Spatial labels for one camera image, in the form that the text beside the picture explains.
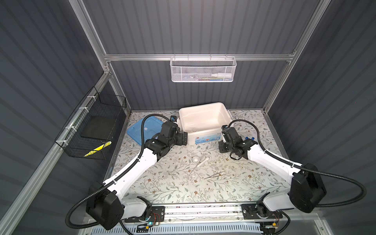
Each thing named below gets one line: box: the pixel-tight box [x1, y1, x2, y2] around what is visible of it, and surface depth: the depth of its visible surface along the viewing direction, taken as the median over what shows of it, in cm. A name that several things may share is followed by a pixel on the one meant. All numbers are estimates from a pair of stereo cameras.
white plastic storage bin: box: [177, 102, 235, 145], surface depth 103 cm
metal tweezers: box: [203, 170, 227, 180], surface depth 88 cm
